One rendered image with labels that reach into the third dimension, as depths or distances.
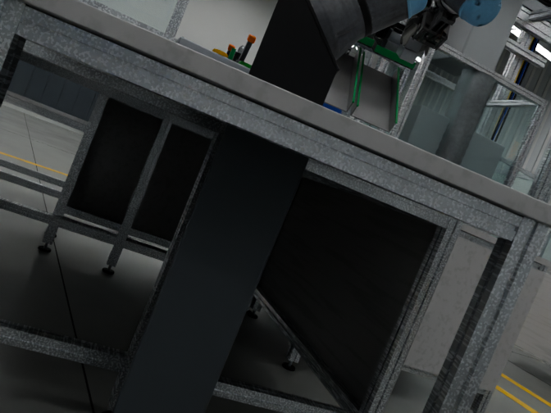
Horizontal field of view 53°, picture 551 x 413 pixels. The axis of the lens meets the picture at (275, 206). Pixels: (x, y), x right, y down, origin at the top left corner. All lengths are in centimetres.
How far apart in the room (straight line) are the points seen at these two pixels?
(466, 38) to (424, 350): 143
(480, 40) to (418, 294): 146
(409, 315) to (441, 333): 104
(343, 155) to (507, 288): 33
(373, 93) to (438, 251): 53
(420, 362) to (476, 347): 178
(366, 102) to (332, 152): 92
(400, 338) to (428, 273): 21
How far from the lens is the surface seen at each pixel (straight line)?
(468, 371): 96
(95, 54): 83
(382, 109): 175
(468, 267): 268
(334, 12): 106
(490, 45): 283
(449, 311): 269
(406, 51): 161
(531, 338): 532
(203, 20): 1272
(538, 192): 289
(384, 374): 172
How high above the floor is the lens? 74
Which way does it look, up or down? 3 degrees down
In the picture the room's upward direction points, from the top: 22 degrees clockwise
